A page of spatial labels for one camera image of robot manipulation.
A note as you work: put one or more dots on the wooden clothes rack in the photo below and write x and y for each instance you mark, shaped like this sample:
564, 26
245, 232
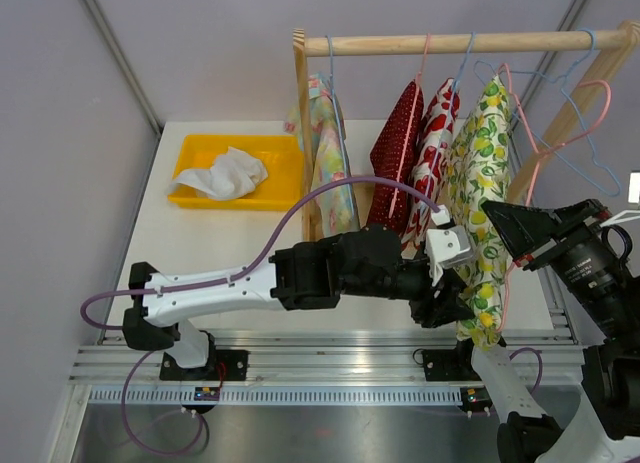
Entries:
305, 47

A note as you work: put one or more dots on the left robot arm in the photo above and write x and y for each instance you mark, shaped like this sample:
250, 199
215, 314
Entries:
307, 276

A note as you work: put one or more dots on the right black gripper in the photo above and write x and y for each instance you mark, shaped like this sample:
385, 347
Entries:
525, 228

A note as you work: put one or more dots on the red poppy print garment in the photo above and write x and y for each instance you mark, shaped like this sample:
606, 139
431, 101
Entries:
419, 214

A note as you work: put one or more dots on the lemon print skirt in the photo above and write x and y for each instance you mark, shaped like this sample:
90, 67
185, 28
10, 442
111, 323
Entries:
478, 171

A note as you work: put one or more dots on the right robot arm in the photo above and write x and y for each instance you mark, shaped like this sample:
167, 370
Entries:
588, 250

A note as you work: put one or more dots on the pastel floral garment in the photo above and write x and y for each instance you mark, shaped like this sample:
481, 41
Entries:
337, 207

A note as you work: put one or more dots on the red polka dot garment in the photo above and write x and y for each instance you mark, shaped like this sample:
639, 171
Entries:
389, 206

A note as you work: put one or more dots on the yellow plastic tray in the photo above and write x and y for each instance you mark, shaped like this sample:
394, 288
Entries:
280, 155

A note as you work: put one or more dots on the aluminium rail frame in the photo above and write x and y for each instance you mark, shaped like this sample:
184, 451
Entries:
334, 386

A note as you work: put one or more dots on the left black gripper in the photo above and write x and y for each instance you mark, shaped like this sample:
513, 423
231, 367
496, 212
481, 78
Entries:
447, 306

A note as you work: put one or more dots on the white skirt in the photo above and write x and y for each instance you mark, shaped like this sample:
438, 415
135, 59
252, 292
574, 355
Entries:
233, 175

